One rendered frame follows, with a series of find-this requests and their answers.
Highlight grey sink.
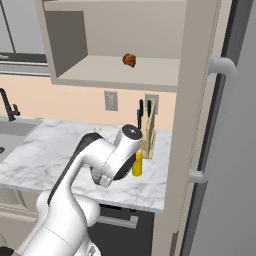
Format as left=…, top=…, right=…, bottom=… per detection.
left=0, top=119, right=38, bottom=164

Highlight grey dishwasher handle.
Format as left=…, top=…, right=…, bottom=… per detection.
left=95, top=214, right=140, bottom=230

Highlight white fridge handle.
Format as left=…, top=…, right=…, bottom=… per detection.
left=187, top=55, right=239, bottom=185

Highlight open beige wall cabinet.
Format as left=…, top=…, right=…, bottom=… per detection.
left=34, top=0, right=188, bottom=94

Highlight wooden knife block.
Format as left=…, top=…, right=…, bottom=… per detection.
left=139, top=108, right=158, bottom=160

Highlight tall beige side panel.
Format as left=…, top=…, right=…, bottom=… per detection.
left=151, top=0, right=224, bottom=256

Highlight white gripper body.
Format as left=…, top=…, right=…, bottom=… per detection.
left=90, top=165, right=115, bottom=189

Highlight grey wall outlet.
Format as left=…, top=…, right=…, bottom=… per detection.
left=103, top=90, right=119, bottom=112
left=144, top=93, right=160, bottom=116

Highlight beige base cupboard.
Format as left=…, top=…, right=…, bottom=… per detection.
left=0, top=184, right=46, bottom=251

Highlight black tap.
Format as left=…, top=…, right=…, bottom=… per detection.
left=0, top=87, right=21, bottom=122

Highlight grey window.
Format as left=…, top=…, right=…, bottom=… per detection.
left=0, top=0, right=51, bottom=78

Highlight black dishwasher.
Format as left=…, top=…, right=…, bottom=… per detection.
left=85, top=202, right=156, bottom=256

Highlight grey fridge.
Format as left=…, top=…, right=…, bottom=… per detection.
left=179, top=0, right=256, bottom=256

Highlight yellow mustard bottle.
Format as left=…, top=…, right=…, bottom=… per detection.
left=131, top=148, right=144, bottom=178

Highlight brown round food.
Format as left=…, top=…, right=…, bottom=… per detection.
left=121, top=52, right=138, bottom=69

